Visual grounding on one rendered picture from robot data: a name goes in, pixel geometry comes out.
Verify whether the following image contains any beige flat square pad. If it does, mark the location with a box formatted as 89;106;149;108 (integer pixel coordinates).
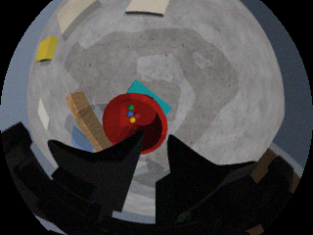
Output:
125;0;169;17

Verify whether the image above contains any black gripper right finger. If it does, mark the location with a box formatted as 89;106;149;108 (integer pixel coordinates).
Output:
167;134;258;216

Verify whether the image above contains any beige flat block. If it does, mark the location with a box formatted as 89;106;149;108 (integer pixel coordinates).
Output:
58;0;102;36

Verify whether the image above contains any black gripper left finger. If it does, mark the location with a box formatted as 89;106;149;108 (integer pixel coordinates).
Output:
47;130;145;212

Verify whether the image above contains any white flat square slab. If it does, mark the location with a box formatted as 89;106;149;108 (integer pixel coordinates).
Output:
38;98;51;130

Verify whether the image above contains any olive yellow block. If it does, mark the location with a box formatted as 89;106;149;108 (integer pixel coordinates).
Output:
35;36;59;63

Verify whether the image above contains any dark red cup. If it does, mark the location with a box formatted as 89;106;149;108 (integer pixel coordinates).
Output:
102;93;168;154

